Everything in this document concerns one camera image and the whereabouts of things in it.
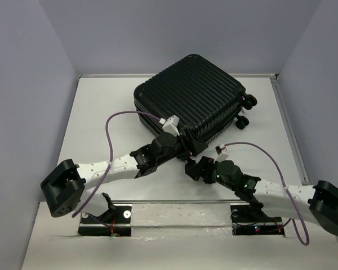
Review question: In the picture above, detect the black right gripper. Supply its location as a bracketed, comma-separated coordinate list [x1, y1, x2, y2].
[185, 155, 236, 191]

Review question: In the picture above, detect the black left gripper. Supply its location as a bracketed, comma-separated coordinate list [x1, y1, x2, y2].
[156, 127, 207, 165]

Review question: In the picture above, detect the black hard-shell suitcase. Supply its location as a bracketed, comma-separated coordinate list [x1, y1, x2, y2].
[134, 54, 257, 145]

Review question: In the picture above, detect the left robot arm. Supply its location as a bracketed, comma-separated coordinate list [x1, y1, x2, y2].
[41, 128, 208, 222]

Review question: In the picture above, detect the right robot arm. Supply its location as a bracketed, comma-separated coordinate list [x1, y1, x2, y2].
[185, 156, 338, 237]

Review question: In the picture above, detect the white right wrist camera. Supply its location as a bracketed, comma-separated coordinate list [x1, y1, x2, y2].
[215, 144, 229, 163]

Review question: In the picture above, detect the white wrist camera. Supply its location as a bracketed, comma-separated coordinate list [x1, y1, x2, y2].
[215, 144, 229, 163]
[162, 115, 180, 136]

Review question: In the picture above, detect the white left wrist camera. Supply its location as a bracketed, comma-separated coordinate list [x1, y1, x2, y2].
[162, 115, 180, 136]

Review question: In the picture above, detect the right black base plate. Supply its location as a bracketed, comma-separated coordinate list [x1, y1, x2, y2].
[230, 204, 285, 236]

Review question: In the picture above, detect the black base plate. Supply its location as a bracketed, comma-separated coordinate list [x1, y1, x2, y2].
[230, 204, 285, 236]
[77, 204, 132, 237]

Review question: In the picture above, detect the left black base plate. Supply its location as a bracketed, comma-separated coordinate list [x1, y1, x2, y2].
[77, 204, 132, 237]

